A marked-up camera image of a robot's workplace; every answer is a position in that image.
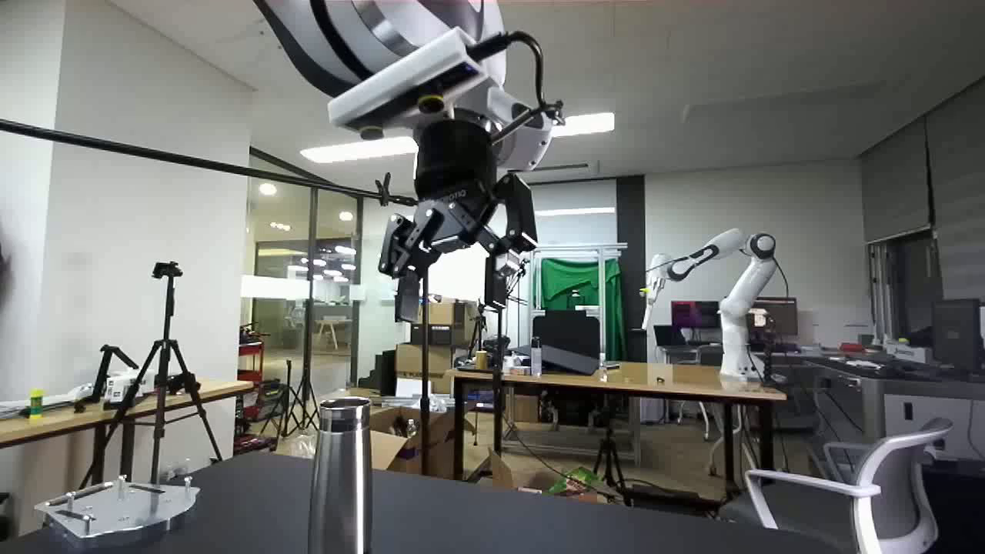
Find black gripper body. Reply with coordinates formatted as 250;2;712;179
410;118;516;249

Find black horizontal rod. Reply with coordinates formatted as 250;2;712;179
0;115;422;208

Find ceiling air vent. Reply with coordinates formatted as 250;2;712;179
533;156;597;179

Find closed cardboard box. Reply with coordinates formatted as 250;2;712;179
395;343;454;382
426;295;459;330

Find green cloth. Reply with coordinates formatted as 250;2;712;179
540;257;629;360

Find black vertical stand pole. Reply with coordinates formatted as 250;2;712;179
415;257;438;485

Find glass door partition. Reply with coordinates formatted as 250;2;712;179
242;151;362;413

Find black stand with white head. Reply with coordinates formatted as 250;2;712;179
489;257;516;459

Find red cart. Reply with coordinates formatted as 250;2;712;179
236;323;270;457

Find monitor with pink screen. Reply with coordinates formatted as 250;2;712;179
668;299;724;336

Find wooden table with black legs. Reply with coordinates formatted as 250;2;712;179
445;360;795;504

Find small black tripod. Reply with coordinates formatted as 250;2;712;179
591;422;631;504

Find stainless steel flask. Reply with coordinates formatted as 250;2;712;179
306;397;376;554

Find green item on floor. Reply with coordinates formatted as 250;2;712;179
540;464;608;503

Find clear acrylic plate with screws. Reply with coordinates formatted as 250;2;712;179
30;475;203;544

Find grey window blinds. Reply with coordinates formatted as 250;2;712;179
859;76;985;305

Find black computer monitor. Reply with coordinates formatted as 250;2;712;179
930;295;985;375

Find white mesh office chair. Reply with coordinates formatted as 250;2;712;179
739;424;955;554

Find white metal frame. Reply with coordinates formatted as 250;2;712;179
512;241;631;373

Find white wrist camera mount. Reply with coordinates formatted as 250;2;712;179
326;29;485;142

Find black camera tripod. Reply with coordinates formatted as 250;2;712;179
78;259;229;488

